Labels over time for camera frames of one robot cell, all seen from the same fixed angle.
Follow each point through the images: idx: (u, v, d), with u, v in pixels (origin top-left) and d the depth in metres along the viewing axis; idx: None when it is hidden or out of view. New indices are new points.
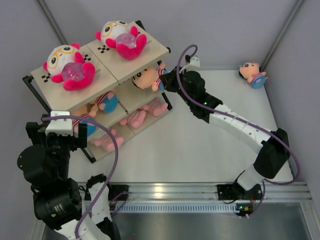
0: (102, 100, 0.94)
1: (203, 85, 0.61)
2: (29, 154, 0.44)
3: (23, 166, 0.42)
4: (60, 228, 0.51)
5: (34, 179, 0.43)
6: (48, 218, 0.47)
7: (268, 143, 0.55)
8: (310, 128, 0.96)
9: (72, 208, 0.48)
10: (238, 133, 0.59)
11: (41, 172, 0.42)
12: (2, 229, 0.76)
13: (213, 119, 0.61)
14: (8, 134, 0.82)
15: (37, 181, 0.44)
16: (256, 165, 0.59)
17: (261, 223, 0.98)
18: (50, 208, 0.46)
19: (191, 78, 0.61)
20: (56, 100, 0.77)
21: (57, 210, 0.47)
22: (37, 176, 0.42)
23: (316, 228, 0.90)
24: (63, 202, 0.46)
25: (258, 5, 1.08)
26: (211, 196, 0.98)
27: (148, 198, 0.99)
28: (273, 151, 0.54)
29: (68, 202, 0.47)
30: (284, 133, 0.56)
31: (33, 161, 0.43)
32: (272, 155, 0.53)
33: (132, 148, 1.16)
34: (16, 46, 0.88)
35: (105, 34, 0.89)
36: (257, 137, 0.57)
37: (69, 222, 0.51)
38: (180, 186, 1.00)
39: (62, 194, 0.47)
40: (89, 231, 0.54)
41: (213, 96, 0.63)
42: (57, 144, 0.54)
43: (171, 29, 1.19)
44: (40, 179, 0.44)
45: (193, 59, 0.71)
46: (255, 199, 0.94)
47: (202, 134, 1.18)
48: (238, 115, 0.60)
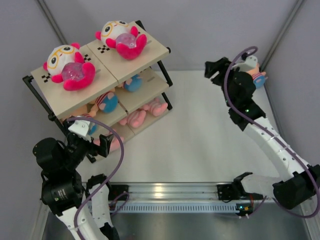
0: (102, 100, 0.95)
1: (252, 91, 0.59)
2: (43, 143, 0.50)
3: (36, 152, 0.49)
4: (61, 214, 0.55)
5: (43, 165, 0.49)
6: (51, 203, 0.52)
7: (300, 176, 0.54)
8: (310, 127, 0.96)
9: (74, 196, 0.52)
10: (272, 153, 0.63)
11: (50, 159, 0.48)
12: (2, 229, 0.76)
13: (249, 129, 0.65)
14: (8, 133, 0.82)
15: (46, 167, 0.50)
16: (276, 190, 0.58)
17: (261, 223, 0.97)
18: (54, 193, 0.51)
19: (242, 81, 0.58)
20: (56, 100, 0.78)
21: (60, 195, 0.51)
22: (46, 162, 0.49)
23: (315, 229, 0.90)
24: (67, 189, 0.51)
25: (259, 6, 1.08)
26: (211, 196, 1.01)
27: (149, 198, 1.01)
28: (302, 186, 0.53)
29: (71, 190, 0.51)
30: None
31: (44, 149, 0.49)
32: (298, 190, 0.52)
33: (131, 148, 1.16)
34: (16, 45, 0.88)
35: (105, 34, 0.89)
36: (290, 165, 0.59)
37: (70, 209, 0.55)
38: (179, 186, 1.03)
39: (66, 182, 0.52)
40: (87, 221, 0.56)
41: (257, 105, 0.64)
42: (75, 146, 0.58)
43: (171, 29, 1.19)
44: (48, 166, 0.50)
45: (250, 58, 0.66)
46: (255, 199, 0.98)
47: (202, 134, 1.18)
48: (278, 136, 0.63)
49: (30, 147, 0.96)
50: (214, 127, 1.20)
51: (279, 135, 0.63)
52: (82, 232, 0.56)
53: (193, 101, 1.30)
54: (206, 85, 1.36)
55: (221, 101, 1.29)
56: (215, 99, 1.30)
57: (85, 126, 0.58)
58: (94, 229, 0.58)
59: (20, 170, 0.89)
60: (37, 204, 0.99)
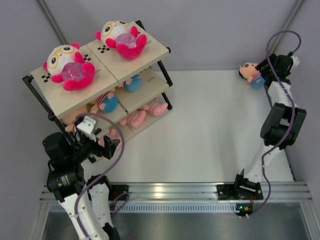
0: (102, 100, 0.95)
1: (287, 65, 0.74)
2: (52, 135, 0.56)
3: (46, 142, 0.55)
4: (63, 201, 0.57)
5: (50, 152, 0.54)
6: (55, 189, 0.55)
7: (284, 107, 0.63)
8: (311, 127, 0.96)
9: (76, 183, 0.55)
10: (275, 94, 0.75)
11: (56, 147, 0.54)
12: (3, 229, 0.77)
13: (271, 87, 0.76)
14: (8, 134, 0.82)
15: (53, 156, 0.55)
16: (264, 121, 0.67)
17: (261, 223, 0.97)
18: (58, 179, 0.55)
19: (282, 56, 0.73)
20: (56, 100, 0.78)
21: (63, 181, 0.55)
22: (53, 150, 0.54)
23: (316, 229, 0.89)
24: (70, 176, 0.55)
25: (259, 6, 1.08)
26: (211, 196, 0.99)
27: (148, 198, 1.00)
28: (279, 113, 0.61)
29: (73, 177, 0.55)
30: (302, 113, 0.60)
31: (53, 139, 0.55)
32: (274, 113, 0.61)
33: (131, 148, 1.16)
34: (16, 45, 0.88)
35: (105, 34, 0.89)
36: (283, 100, 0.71)
37: (71, 196, 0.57)
38: (180, 186, 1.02)
39: (69, 170, 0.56)
40: (87, 210, 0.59)
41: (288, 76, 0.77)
42: (82, 143, 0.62)
43: (171, 29, 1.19)
44: (54, 153, 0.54)
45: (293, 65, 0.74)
46: (255, 199, 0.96)
47: (202, 134, 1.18)
48: (288, 86, 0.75)
49: (30, 147, 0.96)
50: (214, 127, 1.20)
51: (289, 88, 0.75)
52: (82, 220, 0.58)
53: (193, 100, 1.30)
54: (206, 84, 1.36)
55: (221, 101, 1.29)
56: (215, 99, 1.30)
57: (91, 125, 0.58)
58: (93, 218, 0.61)
59: (20, 170, 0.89)
60: (37, 204, 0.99)
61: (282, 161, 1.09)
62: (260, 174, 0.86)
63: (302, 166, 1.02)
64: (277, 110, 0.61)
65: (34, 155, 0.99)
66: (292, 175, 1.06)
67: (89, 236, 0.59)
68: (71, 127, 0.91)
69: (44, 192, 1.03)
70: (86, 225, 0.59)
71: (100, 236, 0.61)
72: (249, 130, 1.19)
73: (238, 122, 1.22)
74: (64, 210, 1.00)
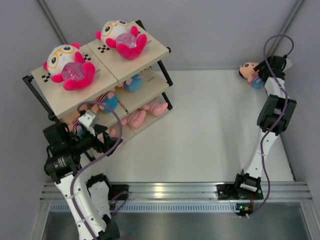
0: (102, 100, 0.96)
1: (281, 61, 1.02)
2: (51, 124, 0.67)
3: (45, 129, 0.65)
4: (59, 183, 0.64)
5: (49, 137, 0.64)
6: (52, 170, 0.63)
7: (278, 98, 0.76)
8: (311, 127, 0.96)
9: (71, 165, 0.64)
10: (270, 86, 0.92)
11: (54, 132, 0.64)
12: (3, 229, 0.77)
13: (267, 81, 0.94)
14: (8, 134, 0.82)
15: (51, 141, 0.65)
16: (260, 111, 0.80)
17: (262, 223, 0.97)
18: (54, 161, 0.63)
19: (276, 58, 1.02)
20: (56, 100, 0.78)
21: (59, 163, 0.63)
22: (51, 134, 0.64)
23: (316, 228, 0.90)
24: (66, 158, 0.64)
25: (260, 5, 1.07)
26: (211, 195, 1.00)
27: (148, 198, 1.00)
28: (274, 103, 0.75)
29: (69, 159, 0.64)
30: (292, 104, 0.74)
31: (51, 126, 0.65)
32: (270, 104, 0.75)
33: (131, 148, 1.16)
34: (16, 45, 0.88)
35: (105, 34, 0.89)
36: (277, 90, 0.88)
37: (68, 177, 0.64)
38: (179, 186, 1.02)
39: (65, 153, 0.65)
40: (82, 192, 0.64)
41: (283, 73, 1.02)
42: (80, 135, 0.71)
43: (171, 29, 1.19)
44: (53, 138, 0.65)
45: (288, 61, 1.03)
46: (255, 199, 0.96)
47: (202, 134, 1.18)
48: (282, 81, 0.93)
49: (30, 147, 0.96)
50: (214, 126, 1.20)
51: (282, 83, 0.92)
52: (77, 202, 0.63)
53: (193, 100, 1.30)
54: (206, 84, 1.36)
55: (221, 101, 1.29)
56: (215, 99, 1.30)
57: (89, 119, 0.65)
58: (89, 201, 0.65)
59: (20, 170, 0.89)
60: (37, 203, 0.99)
61: (283, 161, 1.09)
62: (260, 167, 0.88)
63: (302, 165, 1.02)
64: (272, 101, 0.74)
65: (34, 154, 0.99)
66: (293, 175, 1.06)
67: (85, 218, 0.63)
68: (72, 127, 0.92)
69: (44, 192, 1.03)
70: (81, 207, 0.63)
71: (96, 220, 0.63)
72: (249, 130, 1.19)
73: (238, 121, 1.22)
74: (64, 209, 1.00)
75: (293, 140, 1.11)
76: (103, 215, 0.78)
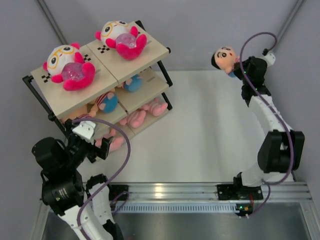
0: (102, 99, 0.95)
1: (262, 71, 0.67)
2: (41, 141, 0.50)
3: (35, 150, 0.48)
4: (63, 215, 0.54)
5: (43, 163, 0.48)
6: (52, 202, 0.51)
7: (278, 132, 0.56)
8: (310, 127, 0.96)
9: (76, 194, 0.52)
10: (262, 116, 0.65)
11: (50, 157, 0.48)
12: (2, 229, 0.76)
13: (253, 102, 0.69)
14: (8, 134, 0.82)
15: (45, 165, 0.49)
16: (260, 153, 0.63)
17: (261, 223, 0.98)
18: (55, 193, 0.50)
19: (255, 61, 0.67)
20: (56, 100, 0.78)
21: (62, 196, 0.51)
22: (45, 160, 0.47)
23: (315, 228, 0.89)
24: (68, 187, 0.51)
25: (260, 6, 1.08)
26: (211, 196, 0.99)
27: (149, 198, 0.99)
28: (279, 142, 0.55)
29: (73, 188, 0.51)
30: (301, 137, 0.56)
31: (44, 146, 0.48)
32: (275, 143, 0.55)
33: (131, 148, 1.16)
34: (16, 45, 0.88)
35: (105, 34, 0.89)
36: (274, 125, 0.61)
37: (73, 208, 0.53)
38: (179, 187, 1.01)
39: (67, 181, 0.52)
40: (90, 219, 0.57)
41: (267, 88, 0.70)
42: (77, 146, 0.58)
43: (171, 29, 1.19)
44: (48, 164, 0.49)
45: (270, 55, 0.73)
46: (255, 199, 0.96)
47: (202, 134, 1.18)
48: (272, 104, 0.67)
49: (29, 147, 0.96)
50: (214, 127, 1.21)
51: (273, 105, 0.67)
52: (85, 228, 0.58)
53: (193, 100, 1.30)
54: (206, 85, 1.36)
55: (221, 101, 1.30)
56: (215, 99, 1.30)
57: (90, 129, 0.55)
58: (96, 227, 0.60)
59: (20, 170, 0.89)
60: (37, 204, 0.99)
61: None
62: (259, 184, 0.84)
63: (302, 166, 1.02)
64: (276, 140, 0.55)
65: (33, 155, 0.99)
66: (293, 176, 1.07)
67: None
68: None
69: None
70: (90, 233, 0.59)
71: None
72: (249, 130, 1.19)
73: (238, 121, 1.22)
74: None
75: None
76: (107, 220, 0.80)
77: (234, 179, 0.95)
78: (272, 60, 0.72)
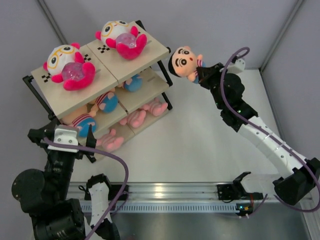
0: (102, 100, 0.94)
1: (240, 92, 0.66)
2: (27, 183, 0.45)
3: (20, 195, 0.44)
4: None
5: (30, 210, 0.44)
6: None
7: (300, 172, 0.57)
8: (311, 127, 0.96)
9: (75, 232, 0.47)
10: (269, 151, 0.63)
11: (38, 203, 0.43)
12: (2, 230, 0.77)
13: (244, 130, 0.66)
14: (8, 134, 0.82)
15: (35, 210, 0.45)
16: (277, 187, 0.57)
17: (261, 223, 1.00)
18: (51, 233, 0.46)
19: (231, 83, 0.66)
20: (56, 100, 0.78)
21: (59, 235, 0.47)
22: (33, 207, 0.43)
23: (316, 229, 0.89)
24: (65, 227, 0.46)
25: (259, 5, 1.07)
26: (211, 196, 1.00)
27: (149, 198, 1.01)
28: (303, 183, 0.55)
29: (70, 227, 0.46)
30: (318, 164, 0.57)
31: (31, 191, 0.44)
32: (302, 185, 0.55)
33: (131, 148, 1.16)
34: (17, 45, 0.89)
35: (105, 34, 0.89)
36: (289, 161, 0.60)
37: None
38: (179, 186, 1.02)
39: (64, 217, 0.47)
40: None
41: (248, 105, 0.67)
42: (59, 161, 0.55)
43: (171, 29, 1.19)
44: (38, 208, 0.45)
45: (239, 61, 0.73)
46: (255, 199, 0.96)
47: (202, 134, 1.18)
48: (273, 133, 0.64)
49: (29, 148, 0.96)
50: (214, 127, 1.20)
51: (273, 133, 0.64)
52: None
53: (194, 100, 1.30)
54: None
55: None
56: None
57: (71, 141, 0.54)
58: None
59: (20, 170, 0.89)
60: None
61: None
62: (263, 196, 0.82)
63: None
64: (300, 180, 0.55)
65: (33, 155, 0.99)
66: None
67: None
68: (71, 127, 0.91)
69: None
70: None
71: None
72: None
73: None
74: None
75: (292, 140, 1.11)
76: (105, 219, 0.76)
77: (234, 182, 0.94)
78: (242, 66, 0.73)
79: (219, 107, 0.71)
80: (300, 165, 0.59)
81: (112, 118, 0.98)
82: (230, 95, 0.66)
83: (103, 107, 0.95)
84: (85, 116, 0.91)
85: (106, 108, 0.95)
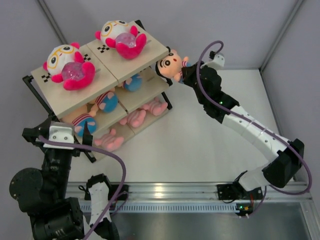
0: (102, 99, 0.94)
1: (218, 82, 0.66)
2: (24, 182, 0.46)
3: (18, 195, 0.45)
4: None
5: (29, 209, 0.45)
6: None
7: (284, 154, 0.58)
8: (310, 127, 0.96)
9: (73, 231, 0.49)
10: (254, 138, 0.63)
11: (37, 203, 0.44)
12: (2, 230, 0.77)
13: (227, 120, 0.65)
14: (8, 134, 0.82)
15: (34, 208, 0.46)
16: (266, 172, 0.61)
17: (260, 223, 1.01)
18: (50, 232, 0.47)
19: (207, 75, 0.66)
20: (56, 100, 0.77)
21: (58, 233, 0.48)
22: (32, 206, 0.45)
23: (316, 229, 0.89)
24: (64, 226, 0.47)
25: (259, 5, 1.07)
26: (211, 196, 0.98)
27: (149, 198, 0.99)
28: (288, 163, 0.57)
29: (69, 226, 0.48)
30: (301, 144, 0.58)
31: (29, 191, 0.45)
32: (286, 166, 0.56)
33: (131, 148, 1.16)
34: (16, 45, 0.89)
35: (105, 34, 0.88)
36: (273, 145, 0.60)
37: None
38: (179, 186, 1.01)
39: (63, 216, 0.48)
40: None
41: (229, 96, 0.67)
42: (56, 159, 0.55)
43: (171, 28, 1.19)
44: (36, 207, 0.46)
45: (217, 57, 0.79)
46: (256, 199, 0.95)
47: (202, 133, 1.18)
48: (255, 120, 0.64)
49: (29, 147, 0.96)
50: (214, 127, 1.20)
51: (255, 120, 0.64)
52: None
53: (194, 100, 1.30)
54: None
55: None
56: None
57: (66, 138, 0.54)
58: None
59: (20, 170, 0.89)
60: None
61: None
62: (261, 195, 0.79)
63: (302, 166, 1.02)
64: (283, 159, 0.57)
65: (33, 155, 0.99)
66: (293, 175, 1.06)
67: None
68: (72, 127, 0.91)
69: None
70: None
71: None
72: None
73: None
74: None
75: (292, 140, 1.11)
76: (104, 218, 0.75)
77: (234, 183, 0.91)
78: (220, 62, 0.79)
79: (202, 102, 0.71)
80: (284, 147, 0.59)
81: (112, 117, 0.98)
82: (209, 88, 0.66)
83: (103, 106, 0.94)
84: (85, 116, 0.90)
85: (105, 107, 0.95)
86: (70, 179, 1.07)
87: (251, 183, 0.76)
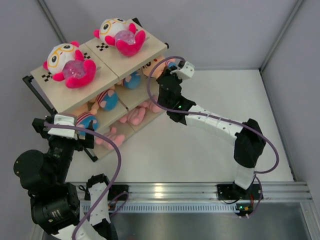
0: (102, 97, 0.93)
1: (179, 90, 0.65)
2: (27, 161, 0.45)
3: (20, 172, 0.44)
4: (57, 233, 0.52)
5: (30, 187, 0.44)
6: (44, 223, 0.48)
7: (241, 134, 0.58)
8: (310, 127, 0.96)
9: (69, 214, 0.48)
10: (214, 129, 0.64)
11: (38, 179, 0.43)
12: (3, 229, 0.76)
13: (189, 120, 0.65)
14: (8, 133, 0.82)
15: (33, 188, 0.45)
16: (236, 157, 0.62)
17: (261, 223, 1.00)
18: (47, 213, 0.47)
19: (169, 86, 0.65)
20: (57, 98, 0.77)
21: (54, 215, 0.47)
22: (32, 183, 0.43)
23: (316, 228, 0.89)
24: (61, 207, 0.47)
25: (258, 6, 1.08)
26: (211, 196, 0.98)
27: (149, 198, 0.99)
28: (247, 140, 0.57)
29: (66, 208, 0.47)
30: (252, 121, 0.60)
31: (31, 168, 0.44)
32: (246, 145, 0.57)
33: (131, 148, 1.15)
34: (17, 44, 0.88)
35: (104, 32, 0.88)
36: (231, 129, 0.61)
37: (66, 227, 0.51)
38: (179, 186, 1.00)
39: (60, 199, 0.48)
40: (87, 235, 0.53)
41: (187, 99, 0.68)
42: (59, 146, 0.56)
43: (171, 28, 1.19)
44: (37, 186, 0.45)
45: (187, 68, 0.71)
46: (255, 199, 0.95)
47: (202, 133, 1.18)
48: (211, 112, 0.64)
49: (29, 147, 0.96)
50: None
51: (212, 112, 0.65)
52: None
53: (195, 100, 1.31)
54: (207, 85, 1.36)
55: (221, 101, 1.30)
56: (215, 99, 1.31)
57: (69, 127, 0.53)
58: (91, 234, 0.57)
59: None
60: None
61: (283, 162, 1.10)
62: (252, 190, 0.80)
63: (301, 166, 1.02)
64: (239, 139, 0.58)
65: None
66: (293, 175, 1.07)
67: None
68: None
69: None
70: None
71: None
72: None
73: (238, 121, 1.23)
74: None
75: (292, 140, 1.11)
76: (103, 219, 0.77)
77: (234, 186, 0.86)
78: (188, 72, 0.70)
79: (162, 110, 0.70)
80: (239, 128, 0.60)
81: (113, 115, 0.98)
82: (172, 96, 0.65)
83: (104, 105, 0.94)
84: (86, 114, 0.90)
85: (107, 105, 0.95)
86: (70, 179, 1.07)
87: (243, 179, 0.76)
